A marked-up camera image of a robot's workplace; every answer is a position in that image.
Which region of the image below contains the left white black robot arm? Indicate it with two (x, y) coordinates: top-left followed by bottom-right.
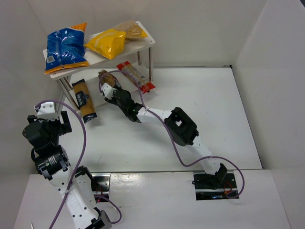
(22, 111), (112, 229)

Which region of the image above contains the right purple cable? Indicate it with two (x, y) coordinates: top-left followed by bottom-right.
(98, 70), (245, 199)

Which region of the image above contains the tricolour fusilli pasta bag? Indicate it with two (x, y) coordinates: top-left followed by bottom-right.
(98, 70), (121, 89)

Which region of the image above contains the yellow pasta bag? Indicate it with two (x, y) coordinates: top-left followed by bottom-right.
(84, 29), (126, 60)

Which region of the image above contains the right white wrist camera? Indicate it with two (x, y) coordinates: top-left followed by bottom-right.
(100, 83), (117, 100)

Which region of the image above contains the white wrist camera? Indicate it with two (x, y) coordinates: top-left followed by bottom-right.
(100, 83), (117, 100)
(37, 102), (59, 121)

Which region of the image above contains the white two-tier metal shelf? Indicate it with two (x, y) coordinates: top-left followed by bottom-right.
(50, 21), (155, 111)

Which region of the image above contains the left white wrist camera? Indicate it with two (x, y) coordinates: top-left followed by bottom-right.
(37, 102), (59, 121)

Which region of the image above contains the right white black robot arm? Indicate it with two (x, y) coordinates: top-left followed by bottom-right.
(102, 83), (227, 189)

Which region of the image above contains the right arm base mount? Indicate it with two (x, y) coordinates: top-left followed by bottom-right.
(192, 171), (238, 201)

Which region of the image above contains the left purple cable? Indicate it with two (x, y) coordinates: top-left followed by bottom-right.
(35, 99), (124, 229)

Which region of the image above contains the red spaghetti pack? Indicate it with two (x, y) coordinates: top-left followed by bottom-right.
(116, 61), (155, 93)

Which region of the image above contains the purple cable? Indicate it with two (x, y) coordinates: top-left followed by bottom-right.
(35, 99), (124, 229)
(98, 70), (245, 199)

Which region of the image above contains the clear beige pasta bag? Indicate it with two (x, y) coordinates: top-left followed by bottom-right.
(113, 21), (148, 42)

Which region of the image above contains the la sicilia spaghetti pack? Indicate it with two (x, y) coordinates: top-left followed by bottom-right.
(72, 79), (97, 124)

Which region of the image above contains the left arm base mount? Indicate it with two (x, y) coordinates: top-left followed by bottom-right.
(91, 173), (111, 203)

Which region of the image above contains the blue orange pasta bag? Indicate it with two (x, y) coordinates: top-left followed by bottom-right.
(44, 22), (89, 74)

